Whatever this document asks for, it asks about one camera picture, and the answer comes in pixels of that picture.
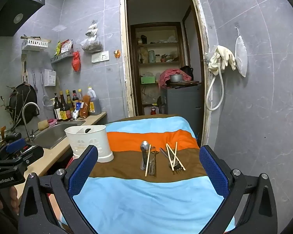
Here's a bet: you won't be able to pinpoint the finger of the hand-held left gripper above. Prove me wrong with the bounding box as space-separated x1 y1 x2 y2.
17 146 45 166
4 133 26 153

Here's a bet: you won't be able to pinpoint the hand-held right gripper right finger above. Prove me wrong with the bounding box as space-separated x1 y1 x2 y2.
199 145 278 234

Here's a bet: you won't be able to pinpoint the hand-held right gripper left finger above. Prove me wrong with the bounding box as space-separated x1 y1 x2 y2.
18 145 99 234

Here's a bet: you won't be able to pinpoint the white plastic utensil holder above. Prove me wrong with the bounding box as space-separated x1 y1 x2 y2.
65 125 115 163

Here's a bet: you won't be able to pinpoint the chrome looped utensil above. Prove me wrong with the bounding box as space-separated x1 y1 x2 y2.
149 147 160 176

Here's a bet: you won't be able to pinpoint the metal spoon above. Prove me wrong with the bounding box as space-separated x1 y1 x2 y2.
140 140 149 170

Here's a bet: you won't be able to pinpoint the person's left hand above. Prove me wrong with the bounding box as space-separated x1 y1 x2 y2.
0 186 21 216

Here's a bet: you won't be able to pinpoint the metal faucet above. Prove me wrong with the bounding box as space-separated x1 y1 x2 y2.
21 102 41 142

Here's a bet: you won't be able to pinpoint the stainless steel sink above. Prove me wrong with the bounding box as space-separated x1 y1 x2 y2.
30 121 86 150

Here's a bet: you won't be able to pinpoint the dry twig branch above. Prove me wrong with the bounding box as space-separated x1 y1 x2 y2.
0 85 37 133

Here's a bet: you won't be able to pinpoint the black wok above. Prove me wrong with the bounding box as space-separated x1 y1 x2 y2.
8 83 39 125

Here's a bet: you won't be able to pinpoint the dark pump bottle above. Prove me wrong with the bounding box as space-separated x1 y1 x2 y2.
52 93 62 121

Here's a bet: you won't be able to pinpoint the metal mesh strainer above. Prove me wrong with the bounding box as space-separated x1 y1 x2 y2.
40 72 54 111

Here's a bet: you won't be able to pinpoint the soy sauce bottle red label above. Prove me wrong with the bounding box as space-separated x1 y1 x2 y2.
59 91 72 121

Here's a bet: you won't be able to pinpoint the striped blue orange brown cloth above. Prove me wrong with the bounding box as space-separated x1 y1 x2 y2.
71 114 236 234

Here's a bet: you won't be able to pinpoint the white and blue packet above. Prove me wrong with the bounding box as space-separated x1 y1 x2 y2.
72 102 85 121

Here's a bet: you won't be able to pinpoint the dark bottle yellow cap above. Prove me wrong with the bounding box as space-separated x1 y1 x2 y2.
65 89 74 118

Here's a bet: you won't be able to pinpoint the orange noodle packet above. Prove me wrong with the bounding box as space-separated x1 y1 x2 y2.
79 95 91 119

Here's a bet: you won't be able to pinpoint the large dark vinegar jug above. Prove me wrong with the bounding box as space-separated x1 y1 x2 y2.
86 86 102 116

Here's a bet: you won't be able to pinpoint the dark bottle red cap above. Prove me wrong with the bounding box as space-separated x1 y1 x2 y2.
72 90 79 111

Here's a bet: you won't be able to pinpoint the white hanging box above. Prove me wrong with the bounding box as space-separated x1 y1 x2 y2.
44 69 57 87

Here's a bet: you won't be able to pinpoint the grey cabinet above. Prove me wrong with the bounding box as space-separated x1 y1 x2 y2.
160 84 202 137

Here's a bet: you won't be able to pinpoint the wooden board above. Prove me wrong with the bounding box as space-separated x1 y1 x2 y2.
167 80 200 86

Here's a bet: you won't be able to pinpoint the red plastic bag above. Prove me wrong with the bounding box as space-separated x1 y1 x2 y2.
72 51 82 73

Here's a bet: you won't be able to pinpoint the black bag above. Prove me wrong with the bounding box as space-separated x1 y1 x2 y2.
179 66 194 81

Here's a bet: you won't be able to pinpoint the red cloth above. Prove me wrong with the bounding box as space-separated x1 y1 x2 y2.
158 68 192 90

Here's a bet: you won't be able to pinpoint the red and white packet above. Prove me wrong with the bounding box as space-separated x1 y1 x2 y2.
61 39 73 54

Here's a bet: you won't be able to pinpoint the green box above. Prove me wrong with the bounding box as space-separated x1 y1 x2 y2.
140 76 156 85

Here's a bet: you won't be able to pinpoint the cream rubber gloves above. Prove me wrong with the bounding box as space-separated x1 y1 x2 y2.
208 45 236 75

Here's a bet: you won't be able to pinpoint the white mesh bag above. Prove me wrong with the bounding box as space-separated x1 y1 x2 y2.
235 27 248 78

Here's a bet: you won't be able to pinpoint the clear bag of dried goods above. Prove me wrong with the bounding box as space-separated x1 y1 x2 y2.
80 21 104 53

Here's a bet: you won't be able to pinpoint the black range hood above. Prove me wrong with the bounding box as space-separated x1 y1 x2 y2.
0 0 46 37

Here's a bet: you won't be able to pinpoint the wooden shelf unit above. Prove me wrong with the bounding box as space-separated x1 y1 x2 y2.
129 22 186 116

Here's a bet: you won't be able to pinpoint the white hose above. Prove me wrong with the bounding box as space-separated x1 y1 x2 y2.
206 56 225 112

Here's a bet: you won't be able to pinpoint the grey wall shelf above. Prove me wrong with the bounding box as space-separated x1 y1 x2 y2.
51 50 74 64

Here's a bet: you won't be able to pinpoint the white wall basket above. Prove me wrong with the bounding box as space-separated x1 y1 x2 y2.
21 38 49 51

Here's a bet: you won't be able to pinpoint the wooden door frame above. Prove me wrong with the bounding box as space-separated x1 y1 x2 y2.
120 0 211 147

